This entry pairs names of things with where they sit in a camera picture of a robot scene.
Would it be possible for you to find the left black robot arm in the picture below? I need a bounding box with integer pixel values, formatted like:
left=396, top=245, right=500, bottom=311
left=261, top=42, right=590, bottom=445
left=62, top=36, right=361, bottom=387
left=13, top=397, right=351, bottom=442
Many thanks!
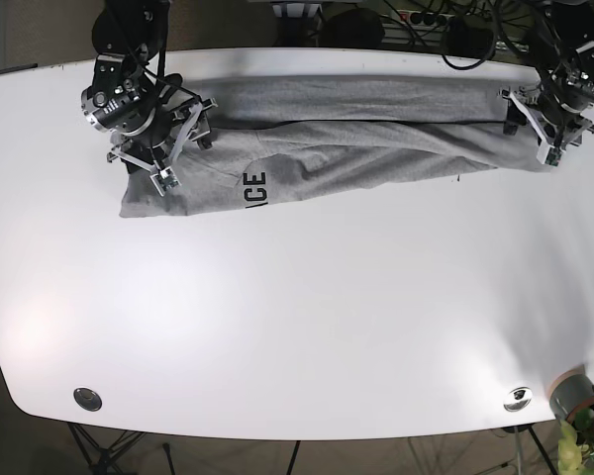
left=492, top=1, right=594, bottom=165

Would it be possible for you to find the green potted plant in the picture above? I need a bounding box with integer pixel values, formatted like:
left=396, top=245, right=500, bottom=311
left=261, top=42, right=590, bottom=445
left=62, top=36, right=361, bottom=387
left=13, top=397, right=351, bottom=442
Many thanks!
left=557, top=408, right=594, bottom=475

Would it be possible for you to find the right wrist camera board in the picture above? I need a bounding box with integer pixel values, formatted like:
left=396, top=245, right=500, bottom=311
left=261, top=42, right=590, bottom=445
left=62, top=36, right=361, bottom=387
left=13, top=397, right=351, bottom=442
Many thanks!
left=150, top=167, right=180, bottom=197

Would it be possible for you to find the left silver table grommet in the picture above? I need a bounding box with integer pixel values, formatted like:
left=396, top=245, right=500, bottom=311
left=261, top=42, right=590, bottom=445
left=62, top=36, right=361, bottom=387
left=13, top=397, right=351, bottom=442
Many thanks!
left=73, top=387, right=103, bottom=412

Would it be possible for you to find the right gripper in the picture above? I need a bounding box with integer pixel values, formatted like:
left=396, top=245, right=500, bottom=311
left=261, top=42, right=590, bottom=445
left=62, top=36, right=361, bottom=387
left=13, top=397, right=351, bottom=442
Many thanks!
left=106, top=98, right=218, bottom=174

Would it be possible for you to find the silver table grommet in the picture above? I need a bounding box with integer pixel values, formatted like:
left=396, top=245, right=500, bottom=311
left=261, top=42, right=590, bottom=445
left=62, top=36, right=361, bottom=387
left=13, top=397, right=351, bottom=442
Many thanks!
left=73, top=387, right=103, bottom=412
left=503, top=387, right=533, bottom=413

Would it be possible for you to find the right silver table grommet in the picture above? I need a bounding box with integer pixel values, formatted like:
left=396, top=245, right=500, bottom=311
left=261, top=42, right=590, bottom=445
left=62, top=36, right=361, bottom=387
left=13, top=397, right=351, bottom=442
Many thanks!
left=503, top=387, right=533, bottom=413

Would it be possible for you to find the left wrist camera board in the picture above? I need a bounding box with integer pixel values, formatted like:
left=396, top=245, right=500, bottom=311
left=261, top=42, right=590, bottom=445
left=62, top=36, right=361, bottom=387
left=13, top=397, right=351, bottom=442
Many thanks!
left=537, top=142, right=564, bottom=167

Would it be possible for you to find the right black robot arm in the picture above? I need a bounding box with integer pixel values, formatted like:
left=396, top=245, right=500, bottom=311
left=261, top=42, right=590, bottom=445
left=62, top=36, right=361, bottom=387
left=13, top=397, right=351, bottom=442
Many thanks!
left=80, top=1, right=216, bottom=174

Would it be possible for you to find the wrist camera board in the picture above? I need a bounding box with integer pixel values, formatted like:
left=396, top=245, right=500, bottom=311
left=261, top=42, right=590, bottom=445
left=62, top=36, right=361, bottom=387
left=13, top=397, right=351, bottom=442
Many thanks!
left=150, top=167, right=180, bottom=197
left=537, top=142, right=564, bottom=167

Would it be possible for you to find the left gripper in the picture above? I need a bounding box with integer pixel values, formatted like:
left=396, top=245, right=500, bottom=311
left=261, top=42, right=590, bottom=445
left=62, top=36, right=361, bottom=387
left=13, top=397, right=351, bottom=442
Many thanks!
left=500, top=81, right=594, bottom=151

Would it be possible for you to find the grey T-shirt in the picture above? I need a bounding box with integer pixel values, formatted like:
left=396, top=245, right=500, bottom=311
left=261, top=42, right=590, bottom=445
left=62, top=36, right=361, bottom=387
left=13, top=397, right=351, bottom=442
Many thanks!
left=120, top=77, right=545, bottom=218

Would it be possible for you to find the grey plant pot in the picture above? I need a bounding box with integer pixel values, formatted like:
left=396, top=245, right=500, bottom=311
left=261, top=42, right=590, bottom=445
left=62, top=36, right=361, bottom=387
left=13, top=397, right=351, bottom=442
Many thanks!
left=546, top=367, right=594, bottom=424

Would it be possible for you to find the black table leg frame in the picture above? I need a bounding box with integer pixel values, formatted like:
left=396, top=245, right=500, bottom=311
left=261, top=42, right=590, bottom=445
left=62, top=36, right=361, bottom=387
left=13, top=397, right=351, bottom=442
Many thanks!
left=67, top=423, right=146, bottom=475

